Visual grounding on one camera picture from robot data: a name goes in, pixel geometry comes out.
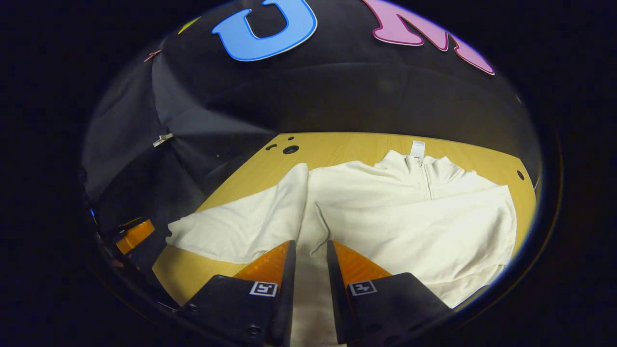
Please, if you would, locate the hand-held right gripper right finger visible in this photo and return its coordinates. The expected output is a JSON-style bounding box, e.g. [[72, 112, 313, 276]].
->
[[326, 240, 454, 346]]

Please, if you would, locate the black backdrop cloth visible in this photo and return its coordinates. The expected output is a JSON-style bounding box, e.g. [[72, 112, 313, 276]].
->
[[82, 0, 543, 270]]

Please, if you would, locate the white zip-neck garment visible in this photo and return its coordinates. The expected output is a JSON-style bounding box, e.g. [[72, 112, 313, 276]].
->
[[166, 140, 518, 347]]

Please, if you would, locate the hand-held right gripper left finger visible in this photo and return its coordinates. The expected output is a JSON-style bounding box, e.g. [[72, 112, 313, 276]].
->
[[179, 240, 297, 347]]

